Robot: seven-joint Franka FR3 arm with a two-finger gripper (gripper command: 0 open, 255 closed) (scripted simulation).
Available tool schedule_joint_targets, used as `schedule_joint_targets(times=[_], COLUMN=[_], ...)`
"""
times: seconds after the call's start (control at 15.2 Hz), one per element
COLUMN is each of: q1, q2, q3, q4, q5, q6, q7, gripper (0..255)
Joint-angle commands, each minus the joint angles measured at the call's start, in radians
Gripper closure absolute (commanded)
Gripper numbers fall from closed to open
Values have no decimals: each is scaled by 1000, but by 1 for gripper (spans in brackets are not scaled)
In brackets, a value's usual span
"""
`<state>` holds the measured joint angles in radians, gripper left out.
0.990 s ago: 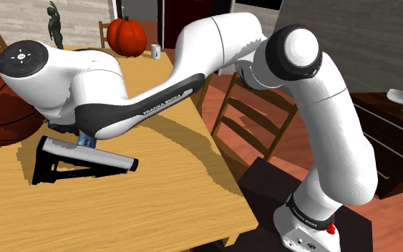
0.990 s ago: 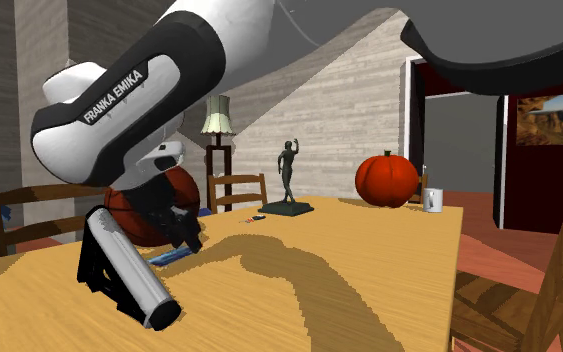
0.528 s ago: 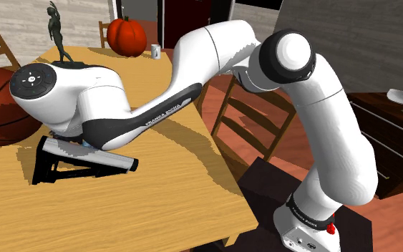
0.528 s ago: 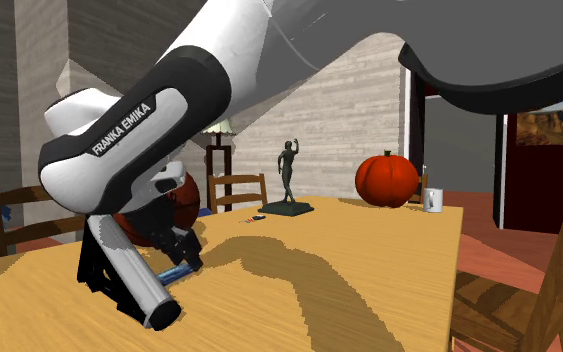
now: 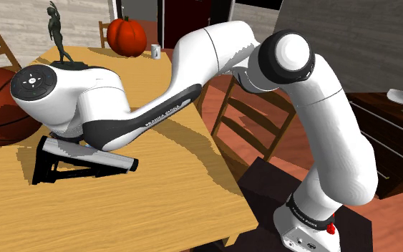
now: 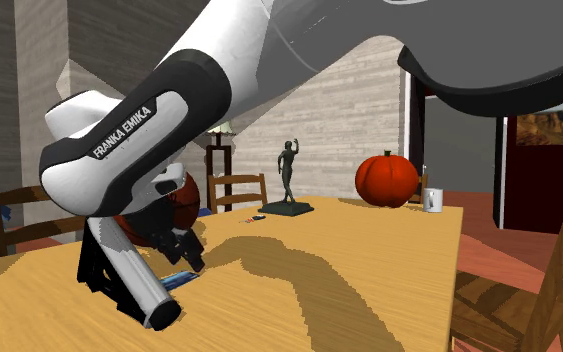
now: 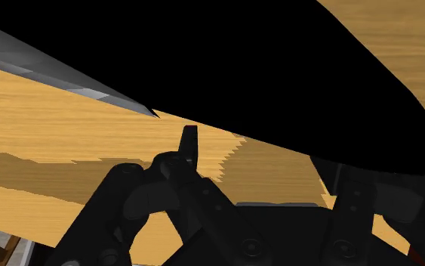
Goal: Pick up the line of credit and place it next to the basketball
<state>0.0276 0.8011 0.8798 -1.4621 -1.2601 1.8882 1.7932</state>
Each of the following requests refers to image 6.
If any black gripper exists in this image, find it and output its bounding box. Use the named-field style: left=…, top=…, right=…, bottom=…
left=127, top=193, right=207, bottom=273

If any flat blue book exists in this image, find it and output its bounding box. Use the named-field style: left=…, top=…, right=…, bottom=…
left=159, top=271, right=200, bottom=293

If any dark red basketball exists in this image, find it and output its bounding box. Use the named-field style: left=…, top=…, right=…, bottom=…
left=113, top=170, right=202, bottom=249

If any wooden chair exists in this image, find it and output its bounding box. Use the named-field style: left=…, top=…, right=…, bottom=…
left=407, top=172, right=430, bottom=205
left=0, top=185, right=88, bottom=259
left=207, top=172, right=269, bottom=215
left=448, top=189, right=563, bottom=352

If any floor lamp with pale shade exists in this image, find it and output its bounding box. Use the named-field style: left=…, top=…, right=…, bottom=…
left=205, top=120, right=238, bottom=212

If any dark green figure statue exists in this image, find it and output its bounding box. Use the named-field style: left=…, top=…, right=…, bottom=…
left=257, top=138, right=316, bottom=218

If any wooden table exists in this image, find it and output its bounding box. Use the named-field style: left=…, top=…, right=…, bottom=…
left=0, top=195, right=465, bottom=352

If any orange pumpkin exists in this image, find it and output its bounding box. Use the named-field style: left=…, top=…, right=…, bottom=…
left=354, top=149, right=420, bottom=210

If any white mug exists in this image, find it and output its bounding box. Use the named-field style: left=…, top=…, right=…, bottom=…
left=421, top=186, right=445, bottom=214

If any silver tube with black frame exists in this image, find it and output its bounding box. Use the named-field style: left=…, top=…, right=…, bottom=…
left=76, top=214, right=184, bottom=332

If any landscape wall picture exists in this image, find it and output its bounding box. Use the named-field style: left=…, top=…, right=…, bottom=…
left=515, top=108, right=563, bottom=147

